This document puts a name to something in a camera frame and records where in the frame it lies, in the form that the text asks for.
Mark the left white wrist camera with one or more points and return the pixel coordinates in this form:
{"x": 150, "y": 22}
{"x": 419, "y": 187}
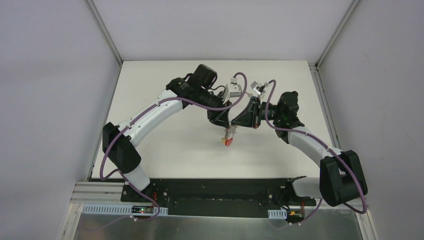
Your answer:
{"x": 232, "y": 90}

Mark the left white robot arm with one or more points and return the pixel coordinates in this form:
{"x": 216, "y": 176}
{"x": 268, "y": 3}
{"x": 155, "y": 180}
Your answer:
{"x": 119, "y": 141}

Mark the grey red keyring holder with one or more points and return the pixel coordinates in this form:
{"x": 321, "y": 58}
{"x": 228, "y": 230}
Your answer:
{"x": 229, "y": 135}

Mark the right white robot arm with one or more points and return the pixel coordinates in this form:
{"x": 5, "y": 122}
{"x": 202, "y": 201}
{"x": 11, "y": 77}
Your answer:
{"x": 341, "y": 178}

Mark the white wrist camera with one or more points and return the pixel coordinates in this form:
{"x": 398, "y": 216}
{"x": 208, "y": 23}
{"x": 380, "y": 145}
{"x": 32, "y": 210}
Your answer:
{"x": 232, "y": 90}
{"x": 259, "y": 89}

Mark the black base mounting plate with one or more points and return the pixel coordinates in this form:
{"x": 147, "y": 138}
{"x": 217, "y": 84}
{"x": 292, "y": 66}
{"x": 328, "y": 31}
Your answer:
{"x": 220, "y": 197}

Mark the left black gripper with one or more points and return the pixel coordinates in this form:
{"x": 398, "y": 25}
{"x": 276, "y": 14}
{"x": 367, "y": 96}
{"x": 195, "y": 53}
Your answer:
{"x": 218, "y": 110}

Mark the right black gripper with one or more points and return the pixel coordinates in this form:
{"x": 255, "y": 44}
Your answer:
{"x": 255, "y": 112}

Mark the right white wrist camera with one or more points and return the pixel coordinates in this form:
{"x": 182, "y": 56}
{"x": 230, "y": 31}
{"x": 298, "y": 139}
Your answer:
{"x": 259, "y": 89}

